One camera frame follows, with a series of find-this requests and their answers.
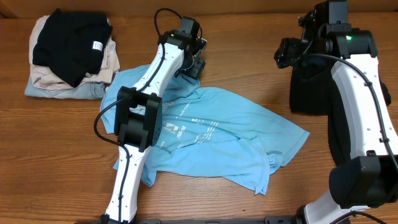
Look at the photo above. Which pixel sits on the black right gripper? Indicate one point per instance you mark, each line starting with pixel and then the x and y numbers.
pixel 282 55

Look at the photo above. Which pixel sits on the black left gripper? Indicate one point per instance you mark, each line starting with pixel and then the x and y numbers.
pixel 196 66

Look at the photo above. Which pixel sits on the light blue t-shirt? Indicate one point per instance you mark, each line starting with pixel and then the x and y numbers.
pixel 212 132

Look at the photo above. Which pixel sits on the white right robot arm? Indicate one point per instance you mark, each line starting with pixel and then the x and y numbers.
pixel 335 73

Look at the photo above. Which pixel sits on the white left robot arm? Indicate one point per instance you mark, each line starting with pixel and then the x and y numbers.
pixel 138 118

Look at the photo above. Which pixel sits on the black unfolded garment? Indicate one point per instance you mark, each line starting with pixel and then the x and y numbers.
pixel 314 92

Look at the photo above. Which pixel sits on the black folded garment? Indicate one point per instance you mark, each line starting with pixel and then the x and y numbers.
pixel 71 44

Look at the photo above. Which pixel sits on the beige folded garment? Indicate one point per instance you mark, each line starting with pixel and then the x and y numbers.
pixel 44 78

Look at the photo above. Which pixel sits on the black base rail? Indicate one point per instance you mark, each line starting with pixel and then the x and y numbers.
pixel 211 221

